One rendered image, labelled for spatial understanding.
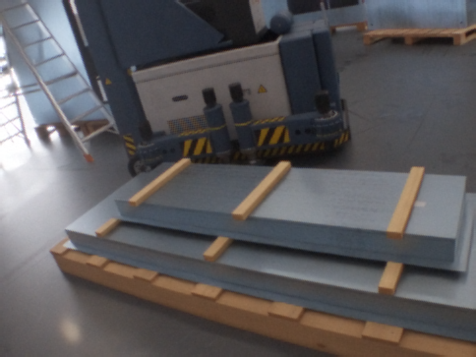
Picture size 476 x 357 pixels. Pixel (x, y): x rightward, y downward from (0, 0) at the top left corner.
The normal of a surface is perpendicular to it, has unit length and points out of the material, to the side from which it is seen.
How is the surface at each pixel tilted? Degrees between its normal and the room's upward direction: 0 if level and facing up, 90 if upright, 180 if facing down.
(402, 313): 90
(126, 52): 90
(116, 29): 90
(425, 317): 90
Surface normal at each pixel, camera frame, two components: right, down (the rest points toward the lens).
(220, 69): -0.20, 0.49
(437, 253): -0.51, 0.50
